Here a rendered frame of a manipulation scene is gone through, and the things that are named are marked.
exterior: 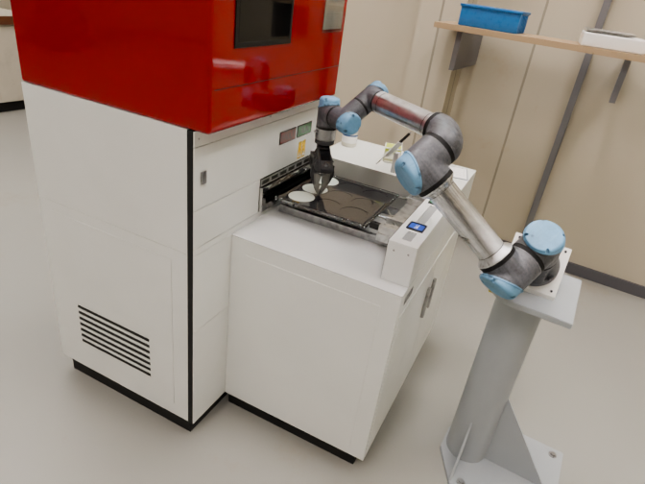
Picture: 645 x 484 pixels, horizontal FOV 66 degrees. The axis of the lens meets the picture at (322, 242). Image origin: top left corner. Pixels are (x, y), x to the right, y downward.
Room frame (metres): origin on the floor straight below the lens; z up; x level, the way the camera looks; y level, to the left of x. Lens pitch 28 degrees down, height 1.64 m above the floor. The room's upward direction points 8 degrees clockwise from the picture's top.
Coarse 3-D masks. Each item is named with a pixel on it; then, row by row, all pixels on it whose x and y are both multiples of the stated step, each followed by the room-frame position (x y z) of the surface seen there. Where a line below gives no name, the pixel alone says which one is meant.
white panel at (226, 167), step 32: (256, 128) 1.62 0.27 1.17; (288, 128) 1.82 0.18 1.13; (192, 160) 1.33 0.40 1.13; (224, 160) 1.46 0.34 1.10; (256, 160) 1.63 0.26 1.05; (288, 160) 1.84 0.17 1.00; (192, 192) 1.33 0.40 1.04; (224, 192) 1.46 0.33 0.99; (256, 192) 1.65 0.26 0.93; (192, 224) 1.33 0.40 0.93; (224, 224) 1.47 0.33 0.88
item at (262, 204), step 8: (304, 168) 1.96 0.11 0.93; (288, 176) 1.83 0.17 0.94; (296, 176) 1.89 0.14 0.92; (272, 184) 1.72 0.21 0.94; (280, 184) 1.78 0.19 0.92; (296, 184) 1.92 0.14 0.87; (264, 192) 1.67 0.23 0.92; (280, 192) 1.81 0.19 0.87; (264, 200) 1.68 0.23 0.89; (272, 200) 1.73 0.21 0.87; (264, 208) 1.68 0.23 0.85
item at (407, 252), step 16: (432, 208) 1.66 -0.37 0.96; (432, 224) 1.52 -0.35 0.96; (448, 224) 1.78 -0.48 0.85; (400, 240) 1.37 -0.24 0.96; (416, 240) 1.38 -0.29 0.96; (432, 240) 1.53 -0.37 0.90; (400, 256) 1.34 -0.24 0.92; (416, 256) 1.33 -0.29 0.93; (384, 272) 1.36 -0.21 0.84; (400, 272) 1.34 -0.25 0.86; (416, 272) 1.38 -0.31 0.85
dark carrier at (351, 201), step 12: (288, 192) 1.76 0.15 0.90; (336, 192) 1.83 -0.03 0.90; (348, 192) 1.84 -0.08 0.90; (360, 192) 1.86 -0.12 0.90; (372, 192) 1.88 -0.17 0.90; (384, 192) 1.90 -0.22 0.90; (300, 204) 1.67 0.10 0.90; (312, 204) 1.68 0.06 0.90; (324, 204) 1.70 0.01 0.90; (336, 204) 1.72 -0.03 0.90; (348, 204) 1.73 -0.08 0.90; (360, 204) 1.75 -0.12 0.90; (372, 204) 1.76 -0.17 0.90; (384, 204) 1.78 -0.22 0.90; (348, 216) 1.62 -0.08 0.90; (360, 216) 1.63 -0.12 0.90
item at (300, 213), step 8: (280, 208) 1.75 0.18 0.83; (288, 208) 1.74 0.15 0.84; (296, 208) 1.73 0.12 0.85; (296, 216) 1.72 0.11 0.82; (304, 216) 1.71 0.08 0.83; (312, 216) 1.70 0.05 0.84; (320, 216) 1.69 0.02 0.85; (320, 224) 1.68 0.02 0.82; (328, 224) 1.67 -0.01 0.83; (336, 224) 1.66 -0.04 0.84; (344, 224) 1.65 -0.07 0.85; (344, 232) 1.64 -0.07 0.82; (352, 232) 1.63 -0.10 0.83; (360, 232) 1.62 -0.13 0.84; (368, 232) 1.61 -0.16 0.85; (368, 240) 1.61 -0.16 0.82; (376, 240) 1.59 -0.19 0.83
